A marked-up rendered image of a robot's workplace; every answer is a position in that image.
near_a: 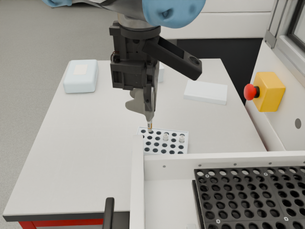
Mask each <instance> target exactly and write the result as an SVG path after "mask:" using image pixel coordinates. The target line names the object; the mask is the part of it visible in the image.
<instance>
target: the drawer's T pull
mask: <svg viewBox="0 0 305 229"><path fill-rule="evenodd" d="M114 205H115V199H114V197H107V198H106V201H105V209H104V217H103V228H102V229H129V227H130V212H129V211H126V212H114Z"/></svg>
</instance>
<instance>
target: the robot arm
mask: <svg viewBox="0 0 305 229"><path fill-rule="evenodd" d="M42 1H43V2H44V3H45V4H47V5H48V6H51V7H58V6H63V5H67V6H71V5H72V4H73V3H78V2H85V3H88V4H91V5H94V6H97V7H100V8H104V9H107V10H111V11H115V12H117V13H118V20H115V21H114V22H113V25H112V26H110V27H109V33H110V35H112V36H113V43H114V52H115V53H114V52H113V53H112V54H111V63H110V69H111V77H112V84H113V88H118V89H123V90H130V96H131V97H132V98H134V99H132V100H129V101H127V102H126V103H125V107H126V109H128V110H130V111H133V112H137V113H140V114H143V115H145V117H146V120H147V122H150V121H151V120H152V118H153V117H154V112H155V110H156V101H157V84H158V75H159V66H160V62H162V63H164V64H165V65H167V66H169V67H170V68H172V69H174V70H176V71H177V72H179V73H181V74H182V75H184V76H186V77H188V78H190V79H191V80H193V81H196V80H197V79H198V78H199V77H200V75H201V74H202V61H201V60H199V59H198V58H196V57H194V56H193V55H191V54H189V53H187V52H186V51H184V50H183V49H181V48H179V47H177V46H176V45H174V44H173V43H171V42H169V41H168V40H166V39H164V38H163V37H161V36H159V34H160V33H161V26H164V27H168V28H172V29H179V28H182V27H185V26H187V25H188V24H190V23H191V22H193V21H194V20H195V19H196V18H197V16H198V15H199V14H200V12H201V10H202V9H203V7H204V5H205V2H206V0H42ZM112 56H113V57H112Z"/></svg>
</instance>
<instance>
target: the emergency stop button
mask: <svg viewBox="0 0 305 229"><path fill-rule="evenodd" d="M254 96H256V88H254V85H253V84H247V85H246V86H245V88H244V97H245V99H247V100H253V99H254Z"/></svg>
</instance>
